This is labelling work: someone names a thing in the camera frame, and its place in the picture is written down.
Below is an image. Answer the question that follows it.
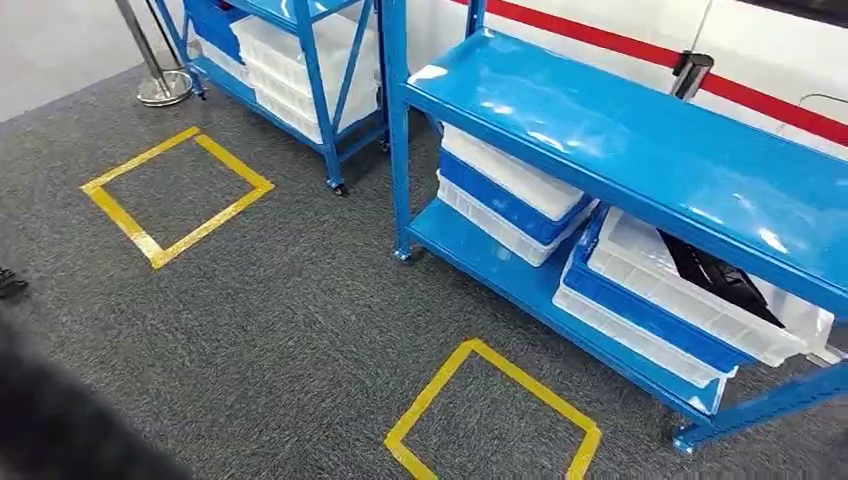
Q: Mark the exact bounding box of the white plastic bin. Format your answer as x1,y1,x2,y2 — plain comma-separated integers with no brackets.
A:
251,72,380,145
551,256,741,391
440,122,586,223
586,206,837,370
435,170,600,268
193,36,256,89
230,13,380,91

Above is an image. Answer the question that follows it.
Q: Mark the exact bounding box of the yellow floor tape square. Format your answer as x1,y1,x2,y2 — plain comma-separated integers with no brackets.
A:
79,125,276,271
384,337,604,480

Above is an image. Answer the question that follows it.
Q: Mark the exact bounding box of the blue metal shelf rack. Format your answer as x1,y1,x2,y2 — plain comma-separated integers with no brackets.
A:
150,0,392,198
377,0,848,458

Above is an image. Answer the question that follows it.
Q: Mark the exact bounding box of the red barrier belt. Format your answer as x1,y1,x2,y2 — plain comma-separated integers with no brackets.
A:
700,71,848,149
450,0,682,72

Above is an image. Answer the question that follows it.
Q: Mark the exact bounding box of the black shoe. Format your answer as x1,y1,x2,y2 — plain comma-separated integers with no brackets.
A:
0,266,30,301

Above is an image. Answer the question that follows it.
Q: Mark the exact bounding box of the black topped barrier post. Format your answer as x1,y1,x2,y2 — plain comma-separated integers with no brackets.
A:
670,51,715,102

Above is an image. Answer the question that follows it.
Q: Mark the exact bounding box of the chrome barrier post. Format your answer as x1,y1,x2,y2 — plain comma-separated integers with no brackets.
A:
113,0,195,109

